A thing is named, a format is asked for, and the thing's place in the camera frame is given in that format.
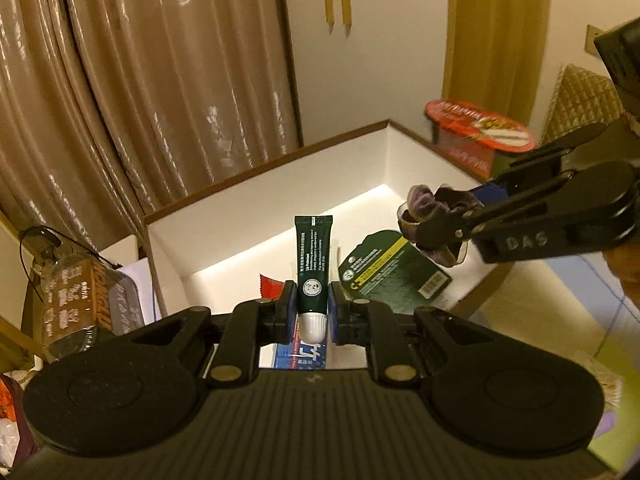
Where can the dark green sachet packet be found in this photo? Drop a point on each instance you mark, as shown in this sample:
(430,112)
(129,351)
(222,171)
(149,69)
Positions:
(387,268)

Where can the red instant noodle bowl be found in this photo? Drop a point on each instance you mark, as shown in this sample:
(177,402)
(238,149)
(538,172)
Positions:
(481,141)

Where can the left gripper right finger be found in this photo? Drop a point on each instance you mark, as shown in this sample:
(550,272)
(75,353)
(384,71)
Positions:
(374,327)

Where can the cotton swab bag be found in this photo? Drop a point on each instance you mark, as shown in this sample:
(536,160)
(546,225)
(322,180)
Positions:
(611,383)

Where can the blue dental floss box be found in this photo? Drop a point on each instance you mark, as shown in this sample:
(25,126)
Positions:
(298,355)

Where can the glass teapot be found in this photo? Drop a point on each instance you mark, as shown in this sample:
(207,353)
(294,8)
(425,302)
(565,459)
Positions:
(49,245)

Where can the dark purple scrunchie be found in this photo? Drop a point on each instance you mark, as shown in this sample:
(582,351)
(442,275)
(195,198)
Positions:
(422,205)

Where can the crumpled white plastic bag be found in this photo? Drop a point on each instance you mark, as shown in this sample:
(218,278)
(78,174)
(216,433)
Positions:
(9,442)

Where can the small dark green tube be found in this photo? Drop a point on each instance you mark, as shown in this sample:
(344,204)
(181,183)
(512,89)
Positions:
(313,235)

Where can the dark red tray box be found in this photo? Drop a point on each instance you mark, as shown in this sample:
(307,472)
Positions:
(12,408)

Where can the red snack packet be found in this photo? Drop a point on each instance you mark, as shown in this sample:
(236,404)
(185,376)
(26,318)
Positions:
(270,288)

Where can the wall socket plate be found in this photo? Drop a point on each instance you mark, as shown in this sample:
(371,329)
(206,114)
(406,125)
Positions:
(592,33)

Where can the yellow curtain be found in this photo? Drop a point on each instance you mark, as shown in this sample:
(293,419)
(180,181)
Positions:
(494,54)

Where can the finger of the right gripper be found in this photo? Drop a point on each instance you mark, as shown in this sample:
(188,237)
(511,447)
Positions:
(536,167)
(522,223)

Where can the quilted tan chair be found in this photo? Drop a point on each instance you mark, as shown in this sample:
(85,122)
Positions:
(580,98)

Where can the purple cream tube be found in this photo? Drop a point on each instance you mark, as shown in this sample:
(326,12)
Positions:
(607,423)

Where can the person right hand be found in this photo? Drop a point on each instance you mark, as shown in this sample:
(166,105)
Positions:
(624,263)

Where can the brown curtain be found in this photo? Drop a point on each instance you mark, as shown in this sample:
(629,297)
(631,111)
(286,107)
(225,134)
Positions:
(112,110)

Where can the dark wrapped noodle bowl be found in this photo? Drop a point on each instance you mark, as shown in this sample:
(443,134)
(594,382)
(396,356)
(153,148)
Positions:
(85,303)

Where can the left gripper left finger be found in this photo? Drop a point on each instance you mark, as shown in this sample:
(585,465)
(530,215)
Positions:
(241,334)

